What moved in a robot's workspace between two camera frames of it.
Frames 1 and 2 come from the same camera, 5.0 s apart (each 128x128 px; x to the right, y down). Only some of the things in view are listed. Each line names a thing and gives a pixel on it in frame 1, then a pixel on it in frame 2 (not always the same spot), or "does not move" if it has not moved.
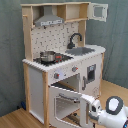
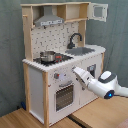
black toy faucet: (71, 45) does not move
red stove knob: (56, 75) does not move
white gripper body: (94, 106) → (82, 75)
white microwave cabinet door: (91, 10) does not move
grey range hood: (48, 18) does not move
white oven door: (84, 107) → (66, 97)
